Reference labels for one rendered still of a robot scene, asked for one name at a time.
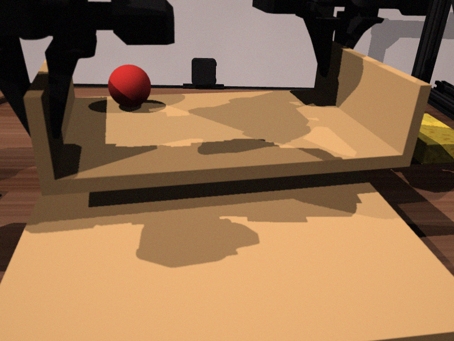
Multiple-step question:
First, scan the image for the tan flat board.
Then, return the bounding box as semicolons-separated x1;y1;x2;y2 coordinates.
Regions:
0;171;454;341

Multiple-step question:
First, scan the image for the yellow sponge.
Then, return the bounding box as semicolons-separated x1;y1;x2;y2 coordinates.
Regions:
413;113;454;164

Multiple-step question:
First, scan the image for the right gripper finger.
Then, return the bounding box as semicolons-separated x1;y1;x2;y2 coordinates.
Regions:
0;36;31;137
45;36;97;139

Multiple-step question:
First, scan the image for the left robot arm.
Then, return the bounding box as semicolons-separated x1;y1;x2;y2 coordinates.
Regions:
352;0;402;8

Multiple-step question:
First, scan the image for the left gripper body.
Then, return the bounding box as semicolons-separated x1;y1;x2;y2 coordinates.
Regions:
252;0;430;17

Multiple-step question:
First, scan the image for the tan wooden tray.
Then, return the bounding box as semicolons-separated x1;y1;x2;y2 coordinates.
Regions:
23;41;432;196

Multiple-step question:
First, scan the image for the red ball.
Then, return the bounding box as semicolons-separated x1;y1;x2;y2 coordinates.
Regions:
108;65;151;107

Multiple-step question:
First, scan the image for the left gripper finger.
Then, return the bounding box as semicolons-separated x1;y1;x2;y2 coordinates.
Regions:
295;11;341;77
334;11;384;49

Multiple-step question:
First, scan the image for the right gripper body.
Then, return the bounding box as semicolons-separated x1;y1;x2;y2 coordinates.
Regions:
50;0;175;47

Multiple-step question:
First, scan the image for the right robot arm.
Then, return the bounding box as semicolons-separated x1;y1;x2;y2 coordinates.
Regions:
0;0;88;40

